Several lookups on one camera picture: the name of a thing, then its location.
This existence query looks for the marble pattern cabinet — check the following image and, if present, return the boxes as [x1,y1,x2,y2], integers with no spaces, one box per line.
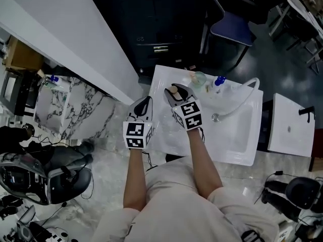
[33,74,119,141]

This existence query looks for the black faucet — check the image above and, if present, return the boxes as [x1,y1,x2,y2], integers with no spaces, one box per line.
[298,105,316,124]

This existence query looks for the small beige round object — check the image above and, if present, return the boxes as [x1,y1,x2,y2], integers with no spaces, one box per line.
[169,84,183,101]

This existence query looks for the wooden comb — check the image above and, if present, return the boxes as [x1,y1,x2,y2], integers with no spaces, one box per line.
[189,71,200,86]

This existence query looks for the dark cabinet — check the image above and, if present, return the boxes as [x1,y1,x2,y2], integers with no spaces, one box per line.
[85,0,210,76]

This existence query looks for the person's right forearm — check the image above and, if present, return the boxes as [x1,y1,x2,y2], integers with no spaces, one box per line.
[186,128,224,201]

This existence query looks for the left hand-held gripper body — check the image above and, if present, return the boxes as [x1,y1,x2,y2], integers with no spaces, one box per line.
[123,112,154,150]

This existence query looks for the white washbasin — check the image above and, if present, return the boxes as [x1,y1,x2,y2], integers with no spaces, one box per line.
[267,92,316,158]

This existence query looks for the blue upholstered chair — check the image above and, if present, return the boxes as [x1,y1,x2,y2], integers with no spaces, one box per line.
[198,0,257,71]

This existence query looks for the clear glass cup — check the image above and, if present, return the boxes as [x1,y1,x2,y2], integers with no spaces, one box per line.
[187,71,208,92]

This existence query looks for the white faucet hose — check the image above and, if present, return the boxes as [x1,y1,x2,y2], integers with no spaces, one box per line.
[218,77,261,123]

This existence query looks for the person's beige shirt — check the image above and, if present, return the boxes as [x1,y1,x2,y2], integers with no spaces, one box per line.
[96,156,280,242]

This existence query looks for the person's left forearm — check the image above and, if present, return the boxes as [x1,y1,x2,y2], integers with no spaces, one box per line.
[123,148,148,212]

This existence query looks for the white ceramic sink basin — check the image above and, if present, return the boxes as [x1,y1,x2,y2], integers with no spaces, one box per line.
[148,64,263,166]

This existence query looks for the large cardboard box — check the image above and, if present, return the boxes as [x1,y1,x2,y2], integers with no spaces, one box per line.
[2,35,45,73]

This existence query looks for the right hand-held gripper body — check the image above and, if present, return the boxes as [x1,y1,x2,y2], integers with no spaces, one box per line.
[171,99,203,131]

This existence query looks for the grey black office chair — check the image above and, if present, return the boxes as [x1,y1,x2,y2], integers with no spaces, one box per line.
[0,152,93,207]

